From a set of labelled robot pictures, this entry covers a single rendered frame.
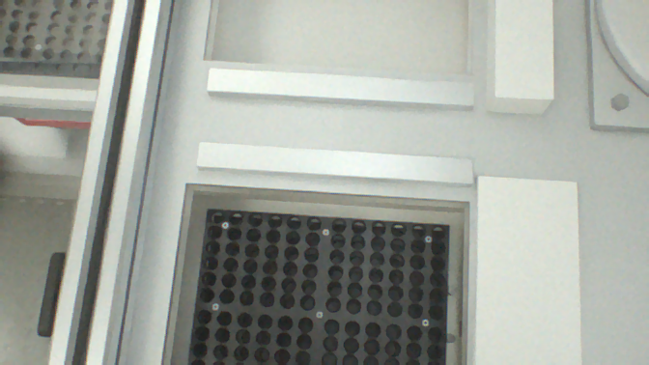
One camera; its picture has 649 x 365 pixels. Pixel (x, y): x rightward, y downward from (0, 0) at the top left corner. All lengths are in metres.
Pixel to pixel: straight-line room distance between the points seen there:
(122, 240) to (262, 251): 0.13
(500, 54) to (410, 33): 0.19
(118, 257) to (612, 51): 0.44
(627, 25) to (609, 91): 0.06
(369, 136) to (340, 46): 0.19
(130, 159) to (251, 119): 0.11
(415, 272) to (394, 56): 0.25
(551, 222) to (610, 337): 0.10
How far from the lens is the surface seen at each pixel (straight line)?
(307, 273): 0.60
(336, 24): 0.72
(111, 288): 0.50
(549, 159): 0.56
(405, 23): 0.72
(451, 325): 0.63
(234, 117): 0.56
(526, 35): 0.56
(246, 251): 0.58
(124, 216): 0.51
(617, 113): 0.58
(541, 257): 0.53
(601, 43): 0.60
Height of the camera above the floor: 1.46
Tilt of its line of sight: 75 degrees down
